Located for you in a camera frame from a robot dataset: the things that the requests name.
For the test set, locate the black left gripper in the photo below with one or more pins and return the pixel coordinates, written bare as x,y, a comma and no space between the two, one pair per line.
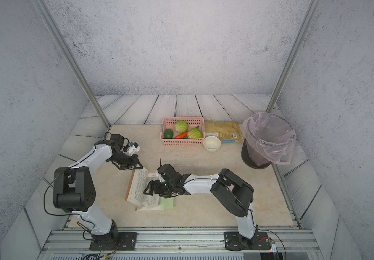
135,160

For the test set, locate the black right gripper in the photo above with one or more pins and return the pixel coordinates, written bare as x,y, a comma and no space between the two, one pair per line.
156,190

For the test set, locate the dark cover paperback book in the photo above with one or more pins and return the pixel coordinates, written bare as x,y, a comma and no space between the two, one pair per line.
135,193

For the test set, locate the green sticky note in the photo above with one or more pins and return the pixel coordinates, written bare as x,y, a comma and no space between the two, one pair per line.
166,203

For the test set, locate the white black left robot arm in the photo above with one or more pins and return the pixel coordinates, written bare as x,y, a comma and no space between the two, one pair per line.
73,186

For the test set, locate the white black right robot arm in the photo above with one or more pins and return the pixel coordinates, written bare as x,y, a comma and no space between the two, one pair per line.
234,193

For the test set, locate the dark green avocado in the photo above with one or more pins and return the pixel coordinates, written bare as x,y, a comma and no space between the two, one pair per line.
168,134

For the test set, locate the pink plastic perforated basket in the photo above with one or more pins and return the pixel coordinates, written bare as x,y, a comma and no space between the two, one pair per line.
168,123

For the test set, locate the orange carrot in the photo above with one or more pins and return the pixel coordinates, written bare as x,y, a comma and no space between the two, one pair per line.
182,136

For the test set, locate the upper green cabbage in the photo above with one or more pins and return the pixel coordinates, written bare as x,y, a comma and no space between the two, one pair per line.
181,126

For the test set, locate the green cabbage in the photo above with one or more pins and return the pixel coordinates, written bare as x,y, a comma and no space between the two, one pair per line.
195,133
181,126

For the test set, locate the right green cabbage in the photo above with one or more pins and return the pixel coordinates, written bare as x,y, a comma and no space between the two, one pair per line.
195,133

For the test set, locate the cream ceramic bowl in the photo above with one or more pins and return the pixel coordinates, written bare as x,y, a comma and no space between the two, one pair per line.
212,143

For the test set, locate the yellow noodle packet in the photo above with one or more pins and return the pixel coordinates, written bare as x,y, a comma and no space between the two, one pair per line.
225,131

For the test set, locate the black bin with pink bag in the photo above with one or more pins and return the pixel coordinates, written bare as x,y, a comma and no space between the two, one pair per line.
268,139

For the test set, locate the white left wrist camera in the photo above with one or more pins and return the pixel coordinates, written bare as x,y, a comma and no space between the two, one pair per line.
131,149

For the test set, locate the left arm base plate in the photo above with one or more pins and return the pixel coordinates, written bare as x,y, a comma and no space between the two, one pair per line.
122,241

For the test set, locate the left aluminium frame post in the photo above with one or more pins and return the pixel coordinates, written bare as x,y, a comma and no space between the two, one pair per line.
53,29

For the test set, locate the aluminium frame post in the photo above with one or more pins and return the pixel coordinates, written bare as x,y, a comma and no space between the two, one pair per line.
53,29
299,40

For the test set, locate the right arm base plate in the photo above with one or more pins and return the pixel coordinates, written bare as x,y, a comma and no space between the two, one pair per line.
236,242

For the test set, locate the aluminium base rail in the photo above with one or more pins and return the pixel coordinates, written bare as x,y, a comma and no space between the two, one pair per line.
287,240

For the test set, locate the right aluminium frame post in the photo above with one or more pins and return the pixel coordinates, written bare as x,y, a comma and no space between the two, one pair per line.
299,40

